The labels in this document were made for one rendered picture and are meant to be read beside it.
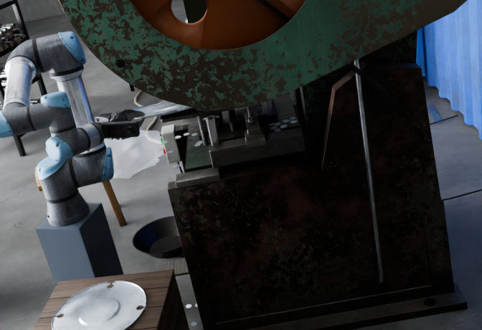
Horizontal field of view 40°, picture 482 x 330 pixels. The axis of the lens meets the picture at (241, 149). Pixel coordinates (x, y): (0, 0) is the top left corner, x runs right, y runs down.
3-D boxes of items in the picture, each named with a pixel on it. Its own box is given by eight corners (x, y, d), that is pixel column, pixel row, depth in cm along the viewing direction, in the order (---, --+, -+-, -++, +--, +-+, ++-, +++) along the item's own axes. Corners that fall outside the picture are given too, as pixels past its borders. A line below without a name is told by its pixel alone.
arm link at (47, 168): (46, 189, 243) (34, 156, 237) (82, 179, 244) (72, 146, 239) (43, 203, 232) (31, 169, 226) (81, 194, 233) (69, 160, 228)
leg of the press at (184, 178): (201, 356, 228) (137, 115, 191) (201, 333, 238) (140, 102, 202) (468, 309, 225) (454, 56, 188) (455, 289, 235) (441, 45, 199)
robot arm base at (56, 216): (40, 227, 238) (31, 203, 234) (61, 205, 251) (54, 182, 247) (77, 226, 233) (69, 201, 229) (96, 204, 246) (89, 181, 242)
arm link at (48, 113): (25, 101, 186) (36, 138, 189) (64, 92, 187) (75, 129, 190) (29, 97, 194) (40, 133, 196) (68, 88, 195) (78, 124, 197)
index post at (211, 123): (211, 146, 211) (205, 118, 207) (211, 142, 214) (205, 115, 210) (220, 144, 211) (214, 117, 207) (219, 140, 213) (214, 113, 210)
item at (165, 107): (194, 94, 243) (193, 92, 243) (222, 100, 217) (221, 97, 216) (117, 114, 233) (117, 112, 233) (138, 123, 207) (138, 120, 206)
